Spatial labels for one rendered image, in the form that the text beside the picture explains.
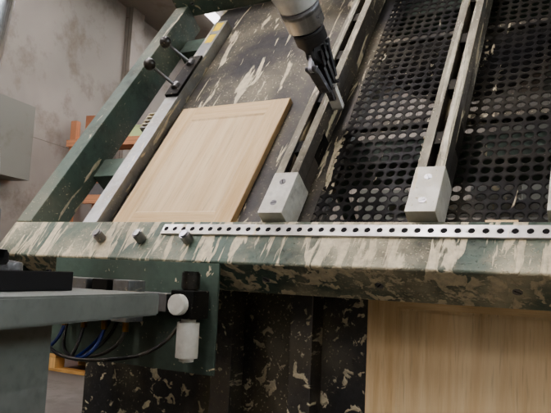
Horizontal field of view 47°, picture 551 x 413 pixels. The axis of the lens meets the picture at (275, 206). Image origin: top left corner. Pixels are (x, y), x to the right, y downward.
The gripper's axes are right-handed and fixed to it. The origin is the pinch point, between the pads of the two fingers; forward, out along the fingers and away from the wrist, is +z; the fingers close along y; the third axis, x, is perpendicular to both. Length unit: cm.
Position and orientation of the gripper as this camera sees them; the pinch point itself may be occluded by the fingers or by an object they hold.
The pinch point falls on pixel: (334, 97)
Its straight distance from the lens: 161.5
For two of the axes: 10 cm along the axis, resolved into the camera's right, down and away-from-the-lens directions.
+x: -8.7, 0.1, 4.9
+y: 3.2, -7.4, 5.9
